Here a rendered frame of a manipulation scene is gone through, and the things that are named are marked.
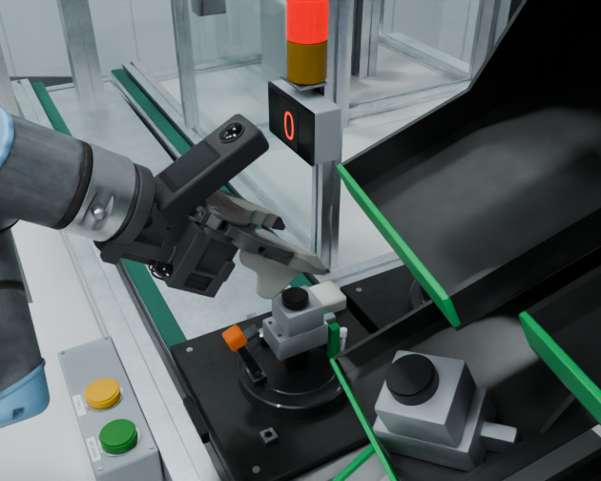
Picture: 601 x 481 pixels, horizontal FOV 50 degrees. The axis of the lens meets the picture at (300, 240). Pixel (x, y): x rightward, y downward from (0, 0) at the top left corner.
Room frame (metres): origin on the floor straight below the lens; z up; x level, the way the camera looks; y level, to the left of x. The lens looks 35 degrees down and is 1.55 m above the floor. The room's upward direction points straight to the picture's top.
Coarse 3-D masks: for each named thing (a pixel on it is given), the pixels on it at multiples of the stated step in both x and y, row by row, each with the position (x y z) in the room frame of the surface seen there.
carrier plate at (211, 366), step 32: (256, 320) 0.65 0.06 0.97; (352, 320) 0.65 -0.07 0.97; (192, 352) 0.58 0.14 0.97; (224, 352) 0.58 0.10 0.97; (192, 384) 0.53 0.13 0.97; (224, 384) 0.53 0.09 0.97; (224, 416) 0.48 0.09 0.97; (256, 416) 0.48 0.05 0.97; (320, 416) 0.48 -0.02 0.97; (352, 416) 0.48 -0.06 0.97; (224, 448) 0.44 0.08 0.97; (256, 448) 0.44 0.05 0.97; (288, 448) 0.44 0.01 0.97; (320, 448) 0.44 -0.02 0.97; (352, 448) 0.45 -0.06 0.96; (256, 480) 0.40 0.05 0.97; (288, 480) 0.41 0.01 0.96
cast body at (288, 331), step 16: (288, 288) 0.56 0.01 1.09; (304, 288) 0.57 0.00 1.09; (272, 304) 0.55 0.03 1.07; (288, 304) 0.54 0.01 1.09; (304, 304) 0.54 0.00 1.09; (320, 304) 0.54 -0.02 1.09; (272, 320) 0.55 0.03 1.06; (288, 320) 0.52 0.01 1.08; (304, 320) 0.53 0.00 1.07; (320, 320) 0.54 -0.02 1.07; (272, 336) 0.53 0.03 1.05; (288, 336) 0.52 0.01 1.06; (304, 336) 0.53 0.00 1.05; (320, 336) 0.54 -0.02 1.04; (288, 352) 0.52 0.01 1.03
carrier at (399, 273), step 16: (384, 272) 0.75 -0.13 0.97; (400, 272) 0.75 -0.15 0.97; (352, 288) 0.71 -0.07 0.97; (368, 288) 0.71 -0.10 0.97; (384, 288) 0.71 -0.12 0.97; (400, 288) 0.71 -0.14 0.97; (416, 288) 0.69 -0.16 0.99; (352, 304) 0.69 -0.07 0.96; (368, 304) 0.68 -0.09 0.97; (384, 304) 0.68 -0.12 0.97; (400, 304) 0.68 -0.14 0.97; (416, 304) 0.65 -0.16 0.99; (368, 320) 0.65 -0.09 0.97; (384, 320) 0.65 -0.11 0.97
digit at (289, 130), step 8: (280, 96) 0.78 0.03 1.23; (280, 104) 0.78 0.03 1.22; (288, 104) 0.76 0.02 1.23; (280, 112) 0.78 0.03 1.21; (288, 112) 0.76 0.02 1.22; (296, 112) 0.74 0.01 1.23; (280, 120) 0.78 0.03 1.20; (288, 120) 0.76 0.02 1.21; (296, 120) 0.74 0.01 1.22; (280, 128) 0.78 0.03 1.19; (288, 128) 0.76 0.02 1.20; (296, 128) 0.74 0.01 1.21; (280, 136) 0.78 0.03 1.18; (288, 136) 0.76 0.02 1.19; (296, 136) 0.74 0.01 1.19; (296, 144) 0.74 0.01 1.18
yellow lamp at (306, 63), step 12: (288, 48) 0.76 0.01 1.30; (300, 48) 0.75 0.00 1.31; (312, 48) 0.75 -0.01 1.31; (324, 48) 0.76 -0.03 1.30; (288, 60) 0.76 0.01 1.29; (300, 60) 0.75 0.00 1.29; (312, 60) 0.75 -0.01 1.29; (324, 60) 0.76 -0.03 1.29; (288, 72) 0.76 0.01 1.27; (300, 72) 0.75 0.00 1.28; (312, 72) 0.75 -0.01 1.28; (324, 72) 0.76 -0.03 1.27; (312, 84) 0.75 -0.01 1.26
